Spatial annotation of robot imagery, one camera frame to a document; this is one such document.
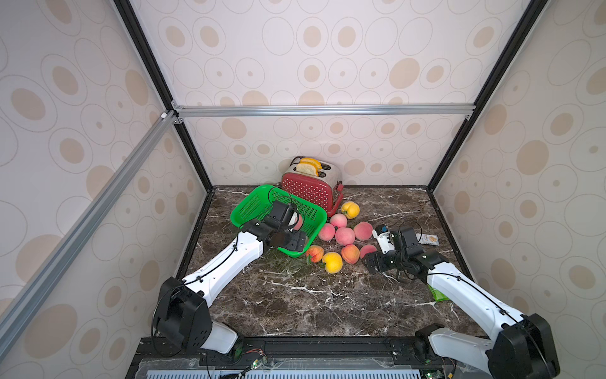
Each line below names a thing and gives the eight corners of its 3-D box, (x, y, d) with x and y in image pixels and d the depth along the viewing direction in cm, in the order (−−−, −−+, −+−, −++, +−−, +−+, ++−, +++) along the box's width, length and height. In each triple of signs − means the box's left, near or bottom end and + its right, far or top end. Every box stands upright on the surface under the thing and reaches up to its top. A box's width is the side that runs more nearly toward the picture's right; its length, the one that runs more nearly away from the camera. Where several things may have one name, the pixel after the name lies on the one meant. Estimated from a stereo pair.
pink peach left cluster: (321, 244, 101) (322, 234, 95) (317, 235, 104) (318, 225, 98) (334, 240, 102) (336, 230, 96) (330, 232, 105) (332, 221, 99)
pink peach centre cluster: (335, 248, 99) (337, 241, 95) (334, 234, 104) (335, 227, 100) (354, 248, 99) (356, 241, 95) (352, 234, 104) (354, 226, 100)
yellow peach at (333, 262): (322, 273, 92) (323, 267, 88) (322, 258, 96) (322, 252, 92) (341, 273, 92) (343, 267, 88) (340, 258, 96) (341, 252, 92)
